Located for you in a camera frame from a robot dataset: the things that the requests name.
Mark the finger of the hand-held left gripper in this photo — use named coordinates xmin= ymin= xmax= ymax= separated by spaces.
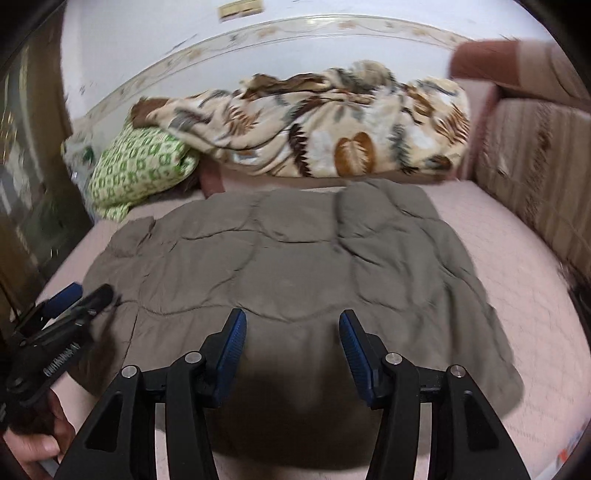
xmin=16 ymin=282 xmax=84 ymax=330
xmin=23 ymin=284 xmax=115 ymax=344

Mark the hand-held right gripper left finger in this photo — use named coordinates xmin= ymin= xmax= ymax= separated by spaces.
xmin=58 ymin=308 xmax=247 ymax=480

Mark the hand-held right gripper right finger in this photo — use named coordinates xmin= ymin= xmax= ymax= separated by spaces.
xmin=338 ymin=310 xmax=531 ymax=480

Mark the grey quilted blanket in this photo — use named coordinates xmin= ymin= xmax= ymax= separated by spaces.
xmin=69 ymin=179 xmax=525 ymax=457

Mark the person's left hand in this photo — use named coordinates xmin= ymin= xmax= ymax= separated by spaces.
xmin=0 ymin=390 xmax=77 ymax=472

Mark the brown wooden glass-door cabinet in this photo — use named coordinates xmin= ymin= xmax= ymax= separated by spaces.
xmin=0 ymin=14 xmax=93 ymax=296

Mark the green checked pillow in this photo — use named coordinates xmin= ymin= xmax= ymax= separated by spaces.
xmin=89 ymin=124 xmax=200 ymax=222

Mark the reddish brown cushion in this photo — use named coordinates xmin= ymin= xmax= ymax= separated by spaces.
xmin=198 ymin=166 xmax=227 ymax=195

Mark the pink quilted bed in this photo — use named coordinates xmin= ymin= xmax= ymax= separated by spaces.
xmin=28 ymin=178 xmax=583 ymax=480

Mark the beige leaf print blanket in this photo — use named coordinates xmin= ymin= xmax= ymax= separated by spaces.
xmin=130 ymin=60 xmax=472 ymax=178

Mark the striped beige upholstered bed end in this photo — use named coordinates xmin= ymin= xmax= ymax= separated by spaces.
xmin=475 ymin=44 xmax=591 ymax=280

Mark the pink brown upholstered armrest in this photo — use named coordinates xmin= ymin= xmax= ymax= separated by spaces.
xmin=450 ymin=39 xmax=525 ymax=183

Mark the beige wall switch plate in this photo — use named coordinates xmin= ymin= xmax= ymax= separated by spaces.
xmin=218 ymin=0 xmax=265 ymax=20

